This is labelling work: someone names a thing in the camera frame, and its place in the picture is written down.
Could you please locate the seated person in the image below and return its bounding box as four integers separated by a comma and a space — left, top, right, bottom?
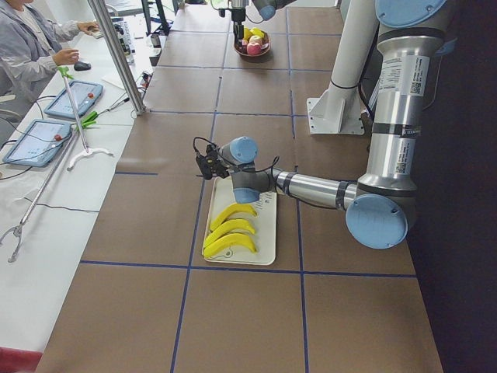
1, 1, 99, 103

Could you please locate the yellow pear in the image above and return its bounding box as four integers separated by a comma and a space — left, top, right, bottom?
249, 27, 265, 38

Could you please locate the teach pendant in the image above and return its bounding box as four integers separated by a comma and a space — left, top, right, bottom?
43, 80, 103, 120
2, 119, 72, 167

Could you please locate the red apple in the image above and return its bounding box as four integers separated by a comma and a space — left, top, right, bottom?
246, 43, 262, 56

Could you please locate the aluminium frame post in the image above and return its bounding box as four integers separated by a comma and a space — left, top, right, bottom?
88, 0, 146, 116

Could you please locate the teach pendant near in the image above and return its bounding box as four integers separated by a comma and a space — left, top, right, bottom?
2, 119, 72, 167

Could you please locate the white rectangular plate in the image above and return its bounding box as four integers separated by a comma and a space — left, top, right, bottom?
201, 178, 276, 266

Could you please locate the pale green apple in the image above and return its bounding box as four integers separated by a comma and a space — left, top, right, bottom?
248, 35, 263, 45

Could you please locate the textured yellow banana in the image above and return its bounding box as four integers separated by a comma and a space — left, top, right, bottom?
203, 233, 257, 258

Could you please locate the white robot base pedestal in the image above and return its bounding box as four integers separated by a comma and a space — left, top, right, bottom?
307, 0, 379, 135

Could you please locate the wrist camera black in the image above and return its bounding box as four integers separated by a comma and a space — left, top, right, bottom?
193, 136, 229, 180

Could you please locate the brown wicker basket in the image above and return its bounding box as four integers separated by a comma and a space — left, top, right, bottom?
234, 33, 271, 58

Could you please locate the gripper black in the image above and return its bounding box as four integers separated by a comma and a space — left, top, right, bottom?
231, 7, 245, 47

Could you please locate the reacher grabber tool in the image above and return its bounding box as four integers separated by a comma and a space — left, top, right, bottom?
1, 130, 82, 263
58, 66, 113, 171

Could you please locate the teach pendant far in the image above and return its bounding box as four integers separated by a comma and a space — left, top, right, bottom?
43, 80, 103, 120

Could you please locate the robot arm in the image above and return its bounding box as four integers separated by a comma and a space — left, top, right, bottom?
211, 1, 461, 249
228, 0, 294, 46

